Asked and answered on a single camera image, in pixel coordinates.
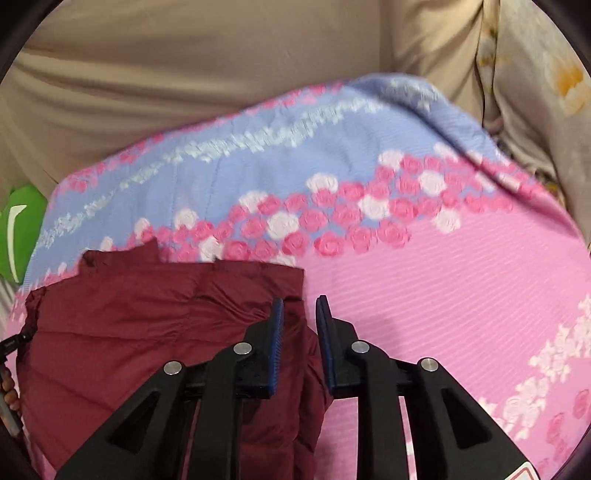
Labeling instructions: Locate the green plush pillow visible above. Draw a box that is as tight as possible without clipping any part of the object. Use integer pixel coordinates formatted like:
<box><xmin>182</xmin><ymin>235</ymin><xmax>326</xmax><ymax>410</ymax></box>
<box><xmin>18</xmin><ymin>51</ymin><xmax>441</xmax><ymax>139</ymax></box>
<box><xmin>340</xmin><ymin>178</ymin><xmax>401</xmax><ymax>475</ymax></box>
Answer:
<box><xmin>0</xmin><ymin>184</ymin><xmax>49</xmax><ymax>283</ymax></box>

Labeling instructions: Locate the person's left hand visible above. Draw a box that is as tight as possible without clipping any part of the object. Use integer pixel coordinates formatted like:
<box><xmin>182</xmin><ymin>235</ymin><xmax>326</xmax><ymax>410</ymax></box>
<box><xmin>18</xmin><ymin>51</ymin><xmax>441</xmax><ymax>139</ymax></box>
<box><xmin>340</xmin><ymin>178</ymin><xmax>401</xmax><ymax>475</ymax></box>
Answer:
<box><xmin>0</xmin><ymin>367</ymin><xmax>21</xmax><ymax>414</ymax></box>

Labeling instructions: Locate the cream floral pillow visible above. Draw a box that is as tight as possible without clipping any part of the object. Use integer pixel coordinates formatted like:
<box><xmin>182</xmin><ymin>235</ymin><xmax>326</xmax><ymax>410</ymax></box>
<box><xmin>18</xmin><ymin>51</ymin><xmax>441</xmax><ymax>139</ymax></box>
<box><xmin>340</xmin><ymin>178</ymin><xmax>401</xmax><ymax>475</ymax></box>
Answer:
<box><xmin>475</xmin><ymin>0</ymin><xmax>591</xmax><ymax>204</ymax></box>

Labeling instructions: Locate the beige draped cloth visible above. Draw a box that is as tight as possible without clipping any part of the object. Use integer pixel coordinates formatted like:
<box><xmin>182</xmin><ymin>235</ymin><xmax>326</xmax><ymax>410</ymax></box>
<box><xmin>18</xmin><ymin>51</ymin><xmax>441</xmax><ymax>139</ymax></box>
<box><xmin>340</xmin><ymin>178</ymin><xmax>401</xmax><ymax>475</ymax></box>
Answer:
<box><xmin>0</xmin><ymin>0</ymin><xmax>490</xmax><ymax>195</ymax></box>

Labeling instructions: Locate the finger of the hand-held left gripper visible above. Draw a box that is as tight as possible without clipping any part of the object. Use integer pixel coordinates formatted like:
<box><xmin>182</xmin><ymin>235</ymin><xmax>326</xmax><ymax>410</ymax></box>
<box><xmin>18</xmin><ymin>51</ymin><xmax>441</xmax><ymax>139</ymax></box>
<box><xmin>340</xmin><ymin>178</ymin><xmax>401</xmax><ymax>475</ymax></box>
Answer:
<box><xmin>0</xmin><ymin>333</ymin><xmax>34</xmax><ymax>365</ymax></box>

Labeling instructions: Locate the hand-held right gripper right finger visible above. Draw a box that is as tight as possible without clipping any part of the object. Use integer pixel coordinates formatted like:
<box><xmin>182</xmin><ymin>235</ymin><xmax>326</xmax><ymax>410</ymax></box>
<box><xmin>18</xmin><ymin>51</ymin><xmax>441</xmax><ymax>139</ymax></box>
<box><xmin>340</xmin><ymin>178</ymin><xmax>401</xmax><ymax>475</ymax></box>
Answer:
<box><xmin>315</xmin><ymin>295</ymin><xmax>532</xmax><ymax>480</ymax></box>

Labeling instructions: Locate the maroon puffer jacket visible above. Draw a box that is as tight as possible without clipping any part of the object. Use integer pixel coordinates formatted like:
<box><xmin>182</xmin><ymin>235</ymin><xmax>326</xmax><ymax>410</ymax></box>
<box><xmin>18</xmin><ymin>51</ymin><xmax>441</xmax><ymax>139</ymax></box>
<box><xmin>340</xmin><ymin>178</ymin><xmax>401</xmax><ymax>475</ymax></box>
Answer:
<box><xmin>15</xmin><ymin>239</ymin><xmax>334</xmax><ymax>480</ymax></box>

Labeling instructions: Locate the pink floral blanket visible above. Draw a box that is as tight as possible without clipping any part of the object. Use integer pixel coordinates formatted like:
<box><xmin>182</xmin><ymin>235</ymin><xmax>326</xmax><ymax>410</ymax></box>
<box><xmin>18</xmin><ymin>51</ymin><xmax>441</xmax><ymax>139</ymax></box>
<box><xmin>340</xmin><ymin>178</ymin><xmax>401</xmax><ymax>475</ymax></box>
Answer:
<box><xmin>0</xmin><ymin>74</ymin><xmax>591</xmax><ymax>480</ymax></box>

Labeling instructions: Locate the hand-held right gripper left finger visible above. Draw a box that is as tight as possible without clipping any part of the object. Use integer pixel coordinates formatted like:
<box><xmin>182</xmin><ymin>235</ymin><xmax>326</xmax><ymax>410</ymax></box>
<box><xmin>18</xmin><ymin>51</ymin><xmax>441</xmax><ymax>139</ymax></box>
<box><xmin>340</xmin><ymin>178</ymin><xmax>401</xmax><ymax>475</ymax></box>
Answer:
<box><xmin>54</xmin><ymin>298</ymin><xmax>284</xmax><ymax>480</ymax></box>

